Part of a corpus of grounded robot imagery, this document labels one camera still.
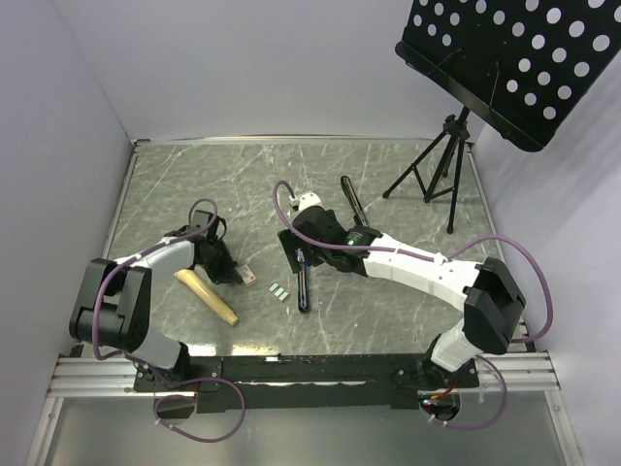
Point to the blue stapler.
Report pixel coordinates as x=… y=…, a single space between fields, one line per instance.
x=303 y=299

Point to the small staple box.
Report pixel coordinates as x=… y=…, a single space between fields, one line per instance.
x=247 y=275

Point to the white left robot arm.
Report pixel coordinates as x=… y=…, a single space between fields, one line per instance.
x=114 y=302

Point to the grey staple strip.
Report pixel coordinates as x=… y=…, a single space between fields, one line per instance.
x=278 y=291

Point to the cream recorder flute piece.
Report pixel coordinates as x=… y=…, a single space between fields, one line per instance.
x=200 y=288

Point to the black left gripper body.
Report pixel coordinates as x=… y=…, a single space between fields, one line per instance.
x=220 y=265

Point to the black stapler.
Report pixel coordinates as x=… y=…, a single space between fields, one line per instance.
x=359 y=215

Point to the black music stand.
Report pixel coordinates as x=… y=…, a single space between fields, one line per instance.
x=544 y=76

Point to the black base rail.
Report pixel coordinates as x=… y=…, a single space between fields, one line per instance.
x=311 y=381

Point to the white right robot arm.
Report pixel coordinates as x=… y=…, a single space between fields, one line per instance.
x=485 y=292

